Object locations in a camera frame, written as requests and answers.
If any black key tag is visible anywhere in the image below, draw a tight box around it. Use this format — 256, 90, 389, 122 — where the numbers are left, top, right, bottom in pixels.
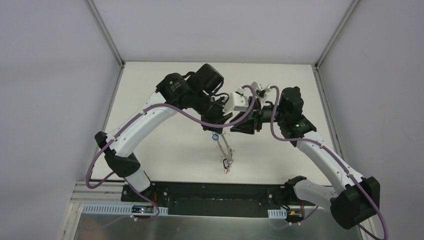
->
222, 159, 230, 169

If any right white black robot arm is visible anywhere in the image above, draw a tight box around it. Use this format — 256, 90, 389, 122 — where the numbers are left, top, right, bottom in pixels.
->
230, 86, 386, 230

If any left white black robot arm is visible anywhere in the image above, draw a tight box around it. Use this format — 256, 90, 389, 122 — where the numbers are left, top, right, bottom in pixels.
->
94, 63, 229, 203

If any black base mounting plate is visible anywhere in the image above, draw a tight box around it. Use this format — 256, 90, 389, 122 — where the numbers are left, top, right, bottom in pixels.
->
120, 180, 317, 219

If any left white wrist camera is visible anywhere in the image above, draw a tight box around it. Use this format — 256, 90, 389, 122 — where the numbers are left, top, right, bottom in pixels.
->
223, 92, 249, 115

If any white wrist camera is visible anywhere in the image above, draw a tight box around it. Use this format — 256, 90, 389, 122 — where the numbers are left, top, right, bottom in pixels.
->
223, 92, 249, 115
250, 81, 271, 107

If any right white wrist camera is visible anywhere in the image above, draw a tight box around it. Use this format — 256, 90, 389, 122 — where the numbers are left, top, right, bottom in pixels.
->
250, 81, 271, 107

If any right white cable duct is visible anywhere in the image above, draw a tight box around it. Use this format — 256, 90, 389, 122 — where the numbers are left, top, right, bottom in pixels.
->
267, 208, 287, 220

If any white cable duct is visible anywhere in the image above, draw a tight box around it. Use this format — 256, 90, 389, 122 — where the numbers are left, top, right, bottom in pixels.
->
81, 203, 169, 216
267, 208, 287, 220

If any left white cable duct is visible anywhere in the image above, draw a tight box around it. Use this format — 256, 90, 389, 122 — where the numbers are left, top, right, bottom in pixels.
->
81, 203, 169, 216

